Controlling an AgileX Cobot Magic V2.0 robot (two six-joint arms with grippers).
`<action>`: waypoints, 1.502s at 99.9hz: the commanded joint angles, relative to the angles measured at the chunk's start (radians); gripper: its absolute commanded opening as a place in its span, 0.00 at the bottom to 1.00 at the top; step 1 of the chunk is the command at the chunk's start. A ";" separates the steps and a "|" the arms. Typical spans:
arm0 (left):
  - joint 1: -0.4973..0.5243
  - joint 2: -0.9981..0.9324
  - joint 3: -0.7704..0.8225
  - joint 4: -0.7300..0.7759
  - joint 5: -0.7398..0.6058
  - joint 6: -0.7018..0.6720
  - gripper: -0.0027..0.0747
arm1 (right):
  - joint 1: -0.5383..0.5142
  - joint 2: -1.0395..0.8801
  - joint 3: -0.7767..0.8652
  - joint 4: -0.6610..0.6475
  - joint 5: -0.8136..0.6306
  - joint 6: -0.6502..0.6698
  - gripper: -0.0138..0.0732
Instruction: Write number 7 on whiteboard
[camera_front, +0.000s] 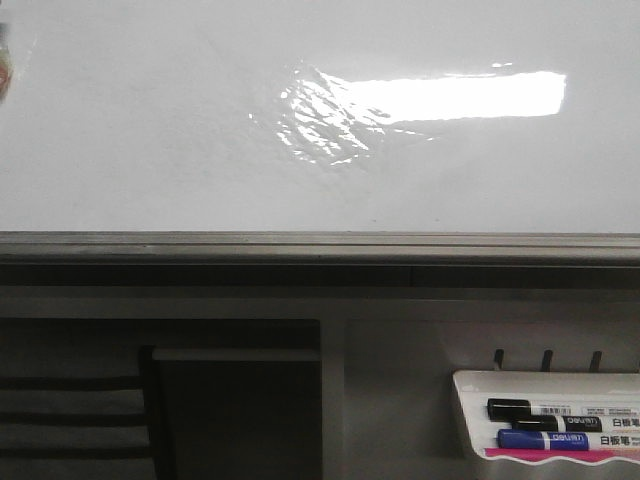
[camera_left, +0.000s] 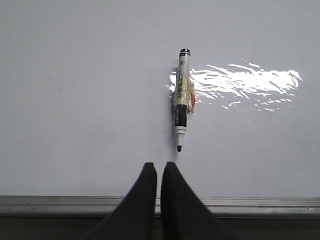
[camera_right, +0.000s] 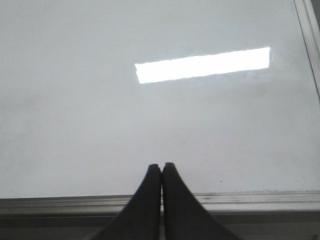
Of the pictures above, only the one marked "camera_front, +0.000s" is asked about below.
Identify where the black whiteboard marker with tape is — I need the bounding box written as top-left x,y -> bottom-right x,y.
0,22 -> 13,100

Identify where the black metal hook left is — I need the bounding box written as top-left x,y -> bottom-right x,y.
493,349 -> 505,371

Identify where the black metal hook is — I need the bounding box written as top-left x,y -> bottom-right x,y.
540,349 -> 554,372
589,350 -> 603,373
493,349 -> 505,371

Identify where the white plastic marker tray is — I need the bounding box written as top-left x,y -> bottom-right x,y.
453,371 -> 639,479

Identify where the black capped marker top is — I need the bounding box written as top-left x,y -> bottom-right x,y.
487,398 -> 639,420

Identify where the black capped marker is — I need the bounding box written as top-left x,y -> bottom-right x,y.
487,398 -> 639,420
509,414 -> 640,433

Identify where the black metal hook middle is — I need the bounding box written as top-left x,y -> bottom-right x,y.
540,349 -> 554,372

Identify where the blue capped marker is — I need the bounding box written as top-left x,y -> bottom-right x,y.
497,429 -> 639,452

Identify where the black metal hook right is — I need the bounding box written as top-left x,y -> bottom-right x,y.
589,350 -> 603,373

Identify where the black capped marker middle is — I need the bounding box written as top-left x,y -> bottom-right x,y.
509,414 -> 640,433

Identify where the black striped chair back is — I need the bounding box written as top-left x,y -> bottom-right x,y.
1,345 -> 178,479

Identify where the white whiteboard with grey frame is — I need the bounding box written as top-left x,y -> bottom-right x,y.
1,1 -> 639,269

